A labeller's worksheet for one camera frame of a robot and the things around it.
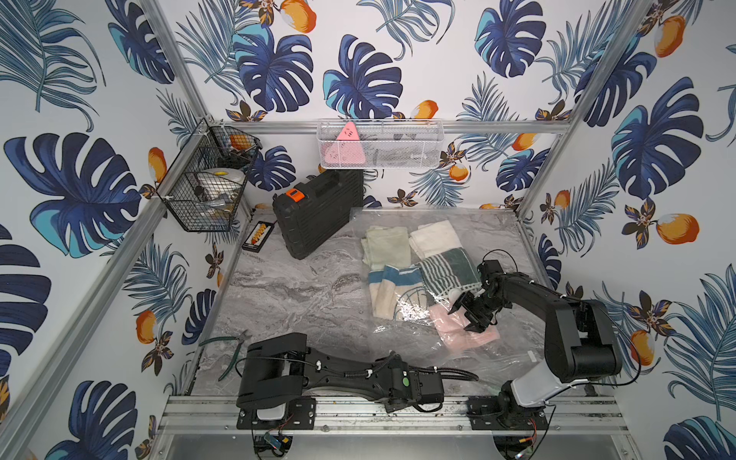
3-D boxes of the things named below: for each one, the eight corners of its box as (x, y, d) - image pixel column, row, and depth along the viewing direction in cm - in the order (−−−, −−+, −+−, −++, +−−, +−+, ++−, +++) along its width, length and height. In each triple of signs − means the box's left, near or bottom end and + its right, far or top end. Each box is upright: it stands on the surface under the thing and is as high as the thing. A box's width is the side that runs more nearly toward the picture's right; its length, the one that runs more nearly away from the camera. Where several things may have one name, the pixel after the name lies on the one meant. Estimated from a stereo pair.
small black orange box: (244, 250, 111) (241, 246, 109) (259, 224, 120) (257, 220, 118) (260, 253, 111) (257, 248, 108) (274, 226, 119) (272, 222, 117)
